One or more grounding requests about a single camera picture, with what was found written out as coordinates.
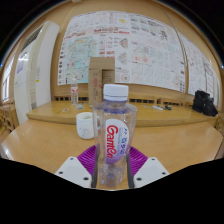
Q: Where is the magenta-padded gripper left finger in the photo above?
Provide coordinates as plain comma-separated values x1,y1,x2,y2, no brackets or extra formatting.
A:
54,143,101,190

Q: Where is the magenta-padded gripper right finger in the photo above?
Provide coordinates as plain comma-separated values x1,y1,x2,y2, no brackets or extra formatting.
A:
126,145,170,189

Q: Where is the clear plastic water bottle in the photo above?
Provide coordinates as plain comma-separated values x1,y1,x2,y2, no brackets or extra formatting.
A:
92,83,138,190

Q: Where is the white ceramic mug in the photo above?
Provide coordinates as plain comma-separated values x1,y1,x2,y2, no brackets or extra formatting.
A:
75,112,98,140

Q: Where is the small white flat object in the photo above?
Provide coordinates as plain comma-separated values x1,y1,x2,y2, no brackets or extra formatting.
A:
150,105,165,112

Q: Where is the small red-labelled plastic bottle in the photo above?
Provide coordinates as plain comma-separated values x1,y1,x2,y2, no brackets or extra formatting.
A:
70,78,80,106

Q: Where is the black bag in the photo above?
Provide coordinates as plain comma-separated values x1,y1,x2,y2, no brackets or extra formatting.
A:
192,89,219,118

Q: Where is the tall brown cardboard box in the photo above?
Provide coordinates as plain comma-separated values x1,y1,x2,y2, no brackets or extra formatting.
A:
88,57,116,107

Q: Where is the white standing air conditioner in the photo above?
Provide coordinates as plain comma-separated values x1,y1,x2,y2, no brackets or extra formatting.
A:
13,20,61,124

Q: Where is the narrow printed wall poster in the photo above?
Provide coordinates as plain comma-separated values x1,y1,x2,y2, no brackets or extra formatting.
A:
179,33,218,101

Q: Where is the large printed wall poster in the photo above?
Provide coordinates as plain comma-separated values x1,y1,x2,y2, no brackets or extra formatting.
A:
57,10,186,94

